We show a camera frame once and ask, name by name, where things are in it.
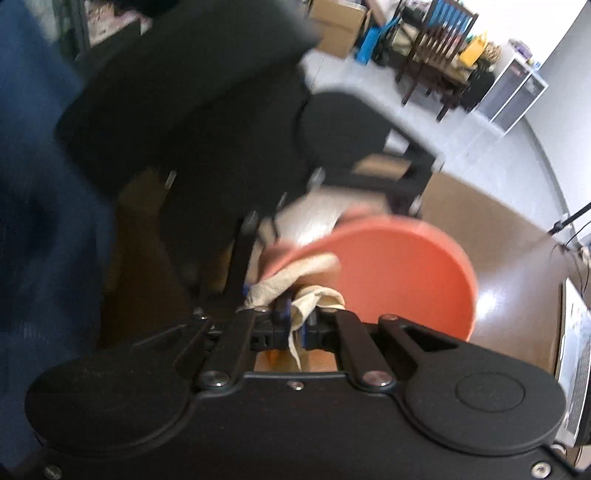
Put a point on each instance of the blue plastic stool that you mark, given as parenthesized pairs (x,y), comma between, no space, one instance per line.
(369,44)

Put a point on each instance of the beige cleaning cloth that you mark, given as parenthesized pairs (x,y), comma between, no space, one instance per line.
(307,270)

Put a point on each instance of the black tripod stand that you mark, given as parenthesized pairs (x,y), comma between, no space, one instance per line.
(565,221)

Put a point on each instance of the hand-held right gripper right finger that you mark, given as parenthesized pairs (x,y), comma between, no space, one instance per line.
(318,333)

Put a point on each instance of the orange plastic bowl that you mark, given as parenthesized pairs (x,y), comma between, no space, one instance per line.
(406,281)

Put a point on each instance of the person's blue clothing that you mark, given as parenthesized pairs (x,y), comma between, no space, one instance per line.
(41,230)

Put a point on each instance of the dining table with cloth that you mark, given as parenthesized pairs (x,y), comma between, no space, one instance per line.
(455,71)

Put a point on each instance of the yellow plastic container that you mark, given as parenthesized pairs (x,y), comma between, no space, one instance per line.
(473,50)

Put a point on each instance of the white drawer cabinet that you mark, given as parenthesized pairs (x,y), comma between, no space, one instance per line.
(512,94)

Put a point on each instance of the white printed sheet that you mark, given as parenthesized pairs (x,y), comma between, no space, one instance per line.
(577,360)

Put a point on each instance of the dark wooden chair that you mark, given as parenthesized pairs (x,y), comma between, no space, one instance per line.
(436,50)

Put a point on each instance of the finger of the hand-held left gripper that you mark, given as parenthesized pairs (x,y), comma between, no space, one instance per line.
(240,265)
(421,184)

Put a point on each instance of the cardboard box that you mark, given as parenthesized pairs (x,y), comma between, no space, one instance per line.
(339,23)

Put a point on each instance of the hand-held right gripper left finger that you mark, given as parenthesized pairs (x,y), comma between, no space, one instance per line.
(283,317)

